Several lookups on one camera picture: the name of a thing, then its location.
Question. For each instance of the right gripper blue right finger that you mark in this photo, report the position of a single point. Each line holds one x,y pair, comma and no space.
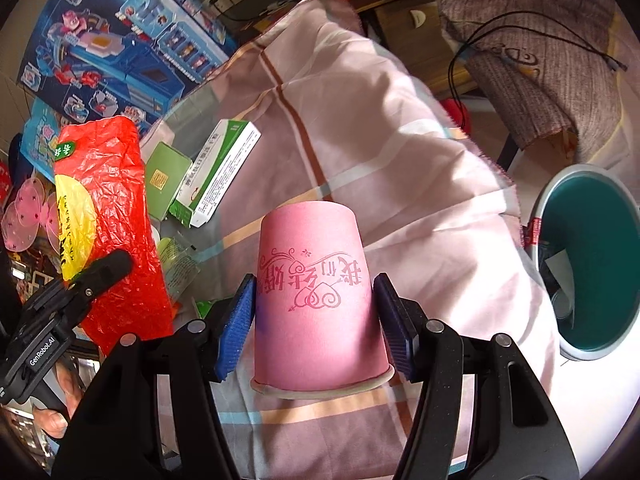
400,320

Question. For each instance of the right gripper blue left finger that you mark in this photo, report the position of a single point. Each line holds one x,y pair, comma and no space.
232,320

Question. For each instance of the pink paper cup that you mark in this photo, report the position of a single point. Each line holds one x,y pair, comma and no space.
317,335

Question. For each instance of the red plastic bag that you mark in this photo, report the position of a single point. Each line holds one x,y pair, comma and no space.
99,185

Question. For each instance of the white green medicine box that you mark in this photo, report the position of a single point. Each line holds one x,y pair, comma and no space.
208,179

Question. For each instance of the green cardboard box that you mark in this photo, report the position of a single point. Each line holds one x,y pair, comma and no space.
164,173

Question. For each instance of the teal trash bin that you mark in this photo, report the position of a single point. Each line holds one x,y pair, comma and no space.
583,238

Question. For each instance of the left hand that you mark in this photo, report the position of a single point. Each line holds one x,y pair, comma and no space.
66,386

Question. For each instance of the clear plastic wrapper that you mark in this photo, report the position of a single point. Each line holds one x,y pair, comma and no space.
177,258

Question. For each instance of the pink butterfly wings toy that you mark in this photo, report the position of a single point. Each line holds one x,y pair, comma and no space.
32,211

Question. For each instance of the pink plaid tablecloth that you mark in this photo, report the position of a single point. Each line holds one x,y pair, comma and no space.
343,121

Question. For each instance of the red round object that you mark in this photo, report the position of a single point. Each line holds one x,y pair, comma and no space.
458,113

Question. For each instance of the blue toy box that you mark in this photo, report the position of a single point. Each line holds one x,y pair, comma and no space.
94,59

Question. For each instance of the brown striped cloth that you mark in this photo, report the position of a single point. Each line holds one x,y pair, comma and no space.
547,66

